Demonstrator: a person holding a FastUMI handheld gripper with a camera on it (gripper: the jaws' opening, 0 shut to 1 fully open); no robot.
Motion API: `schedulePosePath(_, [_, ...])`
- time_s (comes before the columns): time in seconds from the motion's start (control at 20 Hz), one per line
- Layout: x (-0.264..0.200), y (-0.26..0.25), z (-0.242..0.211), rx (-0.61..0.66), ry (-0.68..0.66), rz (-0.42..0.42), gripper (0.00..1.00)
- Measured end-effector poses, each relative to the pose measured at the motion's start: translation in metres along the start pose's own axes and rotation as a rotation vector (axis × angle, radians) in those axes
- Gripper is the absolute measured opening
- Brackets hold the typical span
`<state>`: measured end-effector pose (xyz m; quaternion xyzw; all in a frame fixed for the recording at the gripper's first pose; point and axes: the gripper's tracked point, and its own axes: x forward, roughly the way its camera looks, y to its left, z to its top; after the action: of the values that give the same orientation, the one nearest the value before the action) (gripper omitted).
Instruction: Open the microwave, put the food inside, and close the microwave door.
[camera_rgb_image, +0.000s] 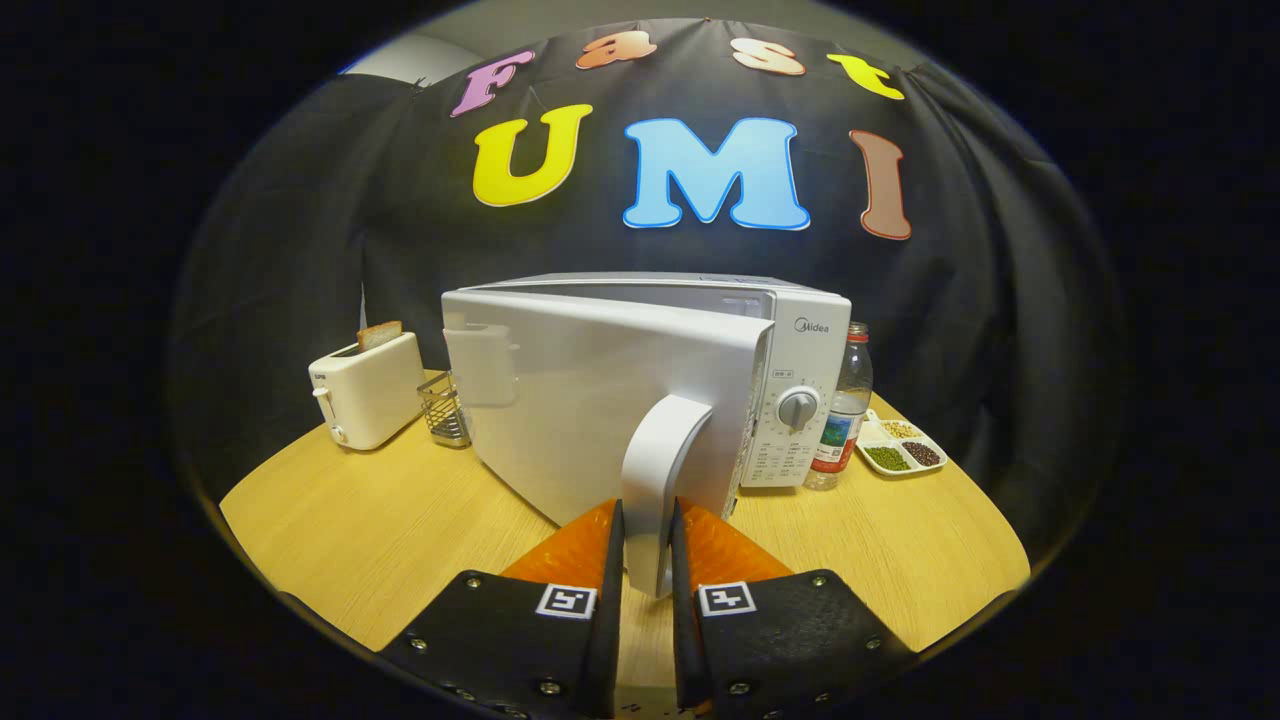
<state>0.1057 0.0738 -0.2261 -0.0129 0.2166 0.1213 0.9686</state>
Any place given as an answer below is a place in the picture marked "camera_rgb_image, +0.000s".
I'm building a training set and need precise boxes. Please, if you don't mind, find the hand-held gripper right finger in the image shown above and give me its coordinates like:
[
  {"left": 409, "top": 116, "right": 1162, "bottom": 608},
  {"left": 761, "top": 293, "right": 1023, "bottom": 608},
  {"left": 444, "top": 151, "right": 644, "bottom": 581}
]
[{"left": 668, "top": 497, "right": 918, "bottom": 720}]

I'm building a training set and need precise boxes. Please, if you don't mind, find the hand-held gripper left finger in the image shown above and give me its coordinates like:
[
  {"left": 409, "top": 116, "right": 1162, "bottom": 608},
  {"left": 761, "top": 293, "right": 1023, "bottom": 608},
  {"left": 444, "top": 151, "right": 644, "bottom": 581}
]
[{"left": 378, "top": 498, "right": 627, "bottom": 720}]

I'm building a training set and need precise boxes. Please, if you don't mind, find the white microwave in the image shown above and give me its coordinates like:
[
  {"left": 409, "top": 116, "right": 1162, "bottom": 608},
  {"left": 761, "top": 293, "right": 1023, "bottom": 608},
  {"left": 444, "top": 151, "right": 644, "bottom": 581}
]
[{"left": 441, "top": 272, "right": 853, "bottom": 599}]

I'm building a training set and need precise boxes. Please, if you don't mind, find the clear water bottle red label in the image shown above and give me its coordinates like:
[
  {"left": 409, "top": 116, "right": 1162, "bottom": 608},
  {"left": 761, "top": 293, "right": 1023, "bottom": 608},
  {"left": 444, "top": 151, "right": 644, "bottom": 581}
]
[{"left": 803, "top": 322, "right": 874, "bottom": 492}]

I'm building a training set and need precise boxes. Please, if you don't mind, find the white divided dish of beans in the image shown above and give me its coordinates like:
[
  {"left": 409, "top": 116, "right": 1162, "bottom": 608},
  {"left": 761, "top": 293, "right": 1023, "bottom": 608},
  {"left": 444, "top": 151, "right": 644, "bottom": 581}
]
[{"left": 856, "top": 408, "right": 948, "bottom": 478}]

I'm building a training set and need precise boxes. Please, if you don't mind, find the white toaster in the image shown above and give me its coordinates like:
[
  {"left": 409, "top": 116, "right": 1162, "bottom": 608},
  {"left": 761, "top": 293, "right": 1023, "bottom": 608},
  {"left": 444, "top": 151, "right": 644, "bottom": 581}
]
[{"left": 308, "top": 330, "right": 426, "bottom": 451}]

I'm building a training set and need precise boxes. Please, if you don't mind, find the black backdrop cloth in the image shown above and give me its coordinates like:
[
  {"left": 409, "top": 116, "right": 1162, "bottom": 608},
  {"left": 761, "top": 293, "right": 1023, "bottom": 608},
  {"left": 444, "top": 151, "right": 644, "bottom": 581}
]
[{"left": 170, "top": 18, "right": 1121, "bottom": 561}]

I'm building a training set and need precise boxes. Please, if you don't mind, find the small wire basket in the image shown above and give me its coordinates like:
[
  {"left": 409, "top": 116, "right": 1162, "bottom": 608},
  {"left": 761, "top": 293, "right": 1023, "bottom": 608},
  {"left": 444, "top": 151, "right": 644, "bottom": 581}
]
[{"left": 417, "top": 371, "right": 473, "bottom": 448}]

